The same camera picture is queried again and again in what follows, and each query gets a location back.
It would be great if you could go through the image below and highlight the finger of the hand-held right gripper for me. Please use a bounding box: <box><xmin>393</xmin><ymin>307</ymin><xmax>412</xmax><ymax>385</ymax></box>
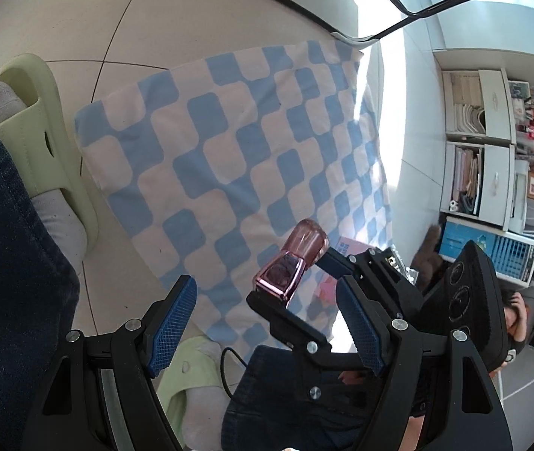
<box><xmin>247</xmin><ymin>291</ymin><xmax>362</xmax><ymax>402</ymax></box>
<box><xmin>316</xmin><ymin>247</ymin><xmax>425</xmax><ymax>321</ymax></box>

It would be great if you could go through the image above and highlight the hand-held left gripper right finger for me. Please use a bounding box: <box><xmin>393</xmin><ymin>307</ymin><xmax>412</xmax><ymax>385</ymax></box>
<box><xmin>336</xmin><ymin>276</ymin><xmax>514</xmax><ymax>451</ymax></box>

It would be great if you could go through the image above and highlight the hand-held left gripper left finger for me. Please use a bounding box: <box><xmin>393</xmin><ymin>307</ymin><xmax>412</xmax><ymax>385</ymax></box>
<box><xmin>23</xmin><ymin>275</ymin><xmax>198</xmax><ymax>451</ymax></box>

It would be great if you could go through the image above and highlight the pink nail polish bottle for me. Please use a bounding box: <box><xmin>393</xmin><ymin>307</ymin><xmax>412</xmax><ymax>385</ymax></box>
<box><xmin>254</xmin><ymin>219</ymin><xmax>330</xmax><ymax>308</ymax></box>

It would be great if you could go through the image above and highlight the light green slipper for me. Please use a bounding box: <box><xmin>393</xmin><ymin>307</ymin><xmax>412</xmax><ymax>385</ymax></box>
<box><xmin>156</xmin><ymin>336</ymin><xmax>230</xmax><ymax>414</ymax></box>
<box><xmin>0</xmin><ymin>54</ymin><xmax>100</xmax><ymax>250</ymax></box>

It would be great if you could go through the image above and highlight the blue storage box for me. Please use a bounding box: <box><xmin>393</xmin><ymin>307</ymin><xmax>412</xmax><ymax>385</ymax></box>
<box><xmin>438</xmin><ymin>218</ymin><xmax>534</xmax><ymax>287</ymax></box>

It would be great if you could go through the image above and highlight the pink doughnut print box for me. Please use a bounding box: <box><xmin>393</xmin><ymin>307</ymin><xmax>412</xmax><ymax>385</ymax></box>
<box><xmin>311</xmin><ymin>236</ymin><xmax>367</xmax><ymax>327</ymax></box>

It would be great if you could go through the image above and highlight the person's right leg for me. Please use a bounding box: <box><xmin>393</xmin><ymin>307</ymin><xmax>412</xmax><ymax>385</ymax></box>
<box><xmin>180</xmin><ymin>343</ymin><xmax>390</xmax><ymax>451</ymax></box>

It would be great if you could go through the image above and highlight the person's leg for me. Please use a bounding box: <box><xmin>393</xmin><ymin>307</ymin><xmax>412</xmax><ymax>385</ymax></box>
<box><xmin>180</xmin><ymin>343</ymin><xmax>390</xmax><ymax>451</ymax></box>
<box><xmin>0</xmin><ymin>80</ymin><xmax>89</xmax><ymax>451</ymax></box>

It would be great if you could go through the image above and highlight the white bookshelf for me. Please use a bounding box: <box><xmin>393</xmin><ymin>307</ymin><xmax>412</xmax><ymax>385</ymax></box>
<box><xmin>438</xmin><ymin>68</ymin><xmax>534</xmax><ymax>226</ymax></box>

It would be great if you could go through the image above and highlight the blue white checkered blanket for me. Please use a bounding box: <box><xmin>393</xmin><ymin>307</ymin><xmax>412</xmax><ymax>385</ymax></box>
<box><xmin>74</xmin><ymin>40</ymin><xmax>396</xmax><ymax>355</ymax></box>

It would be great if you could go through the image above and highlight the person's left leg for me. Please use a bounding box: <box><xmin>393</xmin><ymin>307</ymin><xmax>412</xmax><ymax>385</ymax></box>
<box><xmin>0</xmin><ymin>80</ymin><xmax>89</xmax><ymax>451</ymax></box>

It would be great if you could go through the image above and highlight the black cable on floor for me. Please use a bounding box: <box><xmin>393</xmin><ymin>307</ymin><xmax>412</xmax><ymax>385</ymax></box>
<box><xmin>194</xmin><ymin>0</ymin><xmax>531</xmax><ymax>43</ymax></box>

